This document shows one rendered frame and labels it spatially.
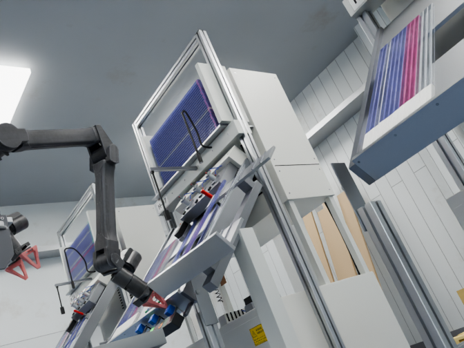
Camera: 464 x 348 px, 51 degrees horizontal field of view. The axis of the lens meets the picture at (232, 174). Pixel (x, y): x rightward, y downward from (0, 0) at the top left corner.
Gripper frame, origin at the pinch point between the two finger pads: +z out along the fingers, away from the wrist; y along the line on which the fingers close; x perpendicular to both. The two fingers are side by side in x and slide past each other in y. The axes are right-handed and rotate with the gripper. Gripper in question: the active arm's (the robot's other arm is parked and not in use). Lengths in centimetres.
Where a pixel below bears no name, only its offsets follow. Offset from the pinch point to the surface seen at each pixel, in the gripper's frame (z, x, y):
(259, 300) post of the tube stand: 16.0, -0.3, -32.2
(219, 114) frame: -19, -83, -11
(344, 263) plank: 190, -237, 164
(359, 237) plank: 186, -257, 143
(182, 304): 3.8, -1.3, -4.8
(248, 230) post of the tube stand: 4.1, -17.5, -34.6
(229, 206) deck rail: 2.9, -43.5, -10.4
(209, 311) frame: 9.5, 1.9, -15.4
